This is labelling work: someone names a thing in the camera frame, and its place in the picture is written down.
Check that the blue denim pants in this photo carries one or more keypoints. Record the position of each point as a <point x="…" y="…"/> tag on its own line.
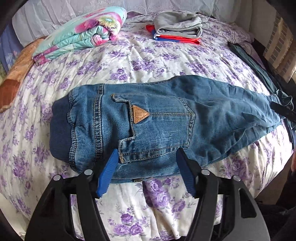
<point x="148" y="129"/>

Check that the folded teal floral blanket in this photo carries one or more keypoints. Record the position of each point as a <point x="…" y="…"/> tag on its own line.
<point x="81" y="32"/>

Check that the orange brown pillow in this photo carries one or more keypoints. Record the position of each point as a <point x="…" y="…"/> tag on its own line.
<point x="16" y="74"/>

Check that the dark green garment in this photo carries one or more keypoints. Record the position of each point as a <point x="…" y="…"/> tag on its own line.
<point x="256" y="67"/>

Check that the purple floral bedspread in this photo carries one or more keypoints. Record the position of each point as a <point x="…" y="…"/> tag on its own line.
<point x="143" y="69"/>

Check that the folded red and blue garment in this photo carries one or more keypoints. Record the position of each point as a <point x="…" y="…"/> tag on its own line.
<point x="175" y="38"/>

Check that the folded grey garment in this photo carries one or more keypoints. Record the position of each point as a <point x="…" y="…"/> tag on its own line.
<point x="179" y="24"/>

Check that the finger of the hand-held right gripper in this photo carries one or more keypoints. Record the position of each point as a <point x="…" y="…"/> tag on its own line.
<point x="283" y="111"/>

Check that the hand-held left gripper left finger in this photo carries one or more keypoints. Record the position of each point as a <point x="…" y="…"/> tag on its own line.
<point x="108" y="170"/>

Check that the brick pattern cloth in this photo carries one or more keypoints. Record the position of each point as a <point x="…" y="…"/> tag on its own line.
<point x="281" y="48"/>

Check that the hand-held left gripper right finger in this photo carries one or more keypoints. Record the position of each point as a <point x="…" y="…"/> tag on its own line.
<point x="185" y="171"/>

